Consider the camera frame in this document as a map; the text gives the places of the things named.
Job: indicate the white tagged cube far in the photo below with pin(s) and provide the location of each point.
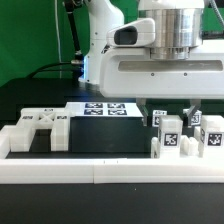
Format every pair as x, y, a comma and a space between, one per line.
196, 118

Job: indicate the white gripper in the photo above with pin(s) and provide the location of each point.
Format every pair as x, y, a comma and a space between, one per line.
132, 67

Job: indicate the white tagged cube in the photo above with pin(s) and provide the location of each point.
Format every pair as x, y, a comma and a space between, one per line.
196, 118
156, 116

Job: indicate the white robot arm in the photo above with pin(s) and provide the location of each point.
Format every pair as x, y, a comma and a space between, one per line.
179, 24

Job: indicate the white tagged cube near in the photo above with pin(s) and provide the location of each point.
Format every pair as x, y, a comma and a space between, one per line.
156, 116

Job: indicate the white chair seat part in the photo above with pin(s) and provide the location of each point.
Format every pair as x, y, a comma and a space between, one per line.
188, 147

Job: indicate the white marker sheet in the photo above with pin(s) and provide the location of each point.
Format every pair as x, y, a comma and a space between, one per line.
103, 109

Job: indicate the white U-shaped fence frame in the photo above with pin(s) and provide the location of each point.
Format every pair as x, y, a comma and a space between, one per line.
102, 171

